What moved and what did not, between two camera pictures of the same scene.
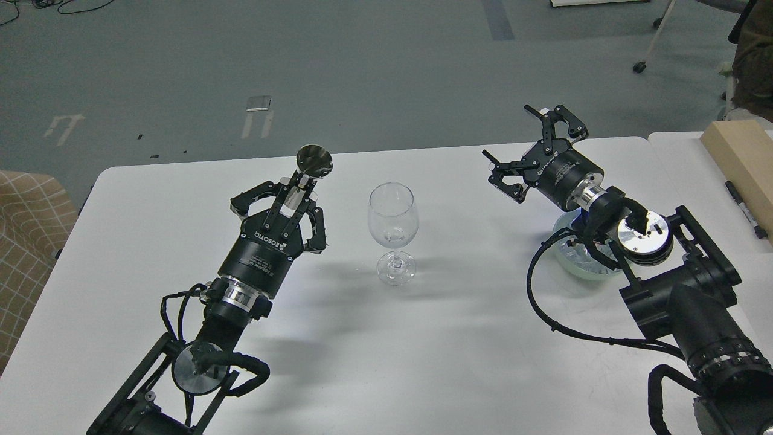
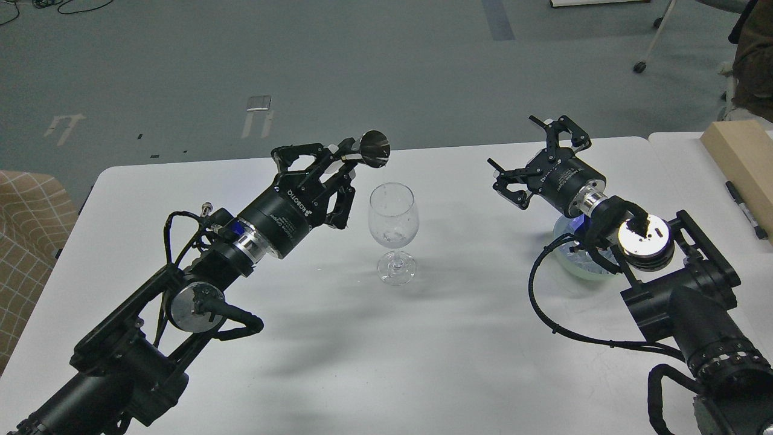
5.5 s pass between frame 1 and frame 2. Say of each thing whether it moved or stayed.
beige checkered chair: stayed
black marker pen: stayed
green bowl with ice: stayed
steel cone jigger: moved
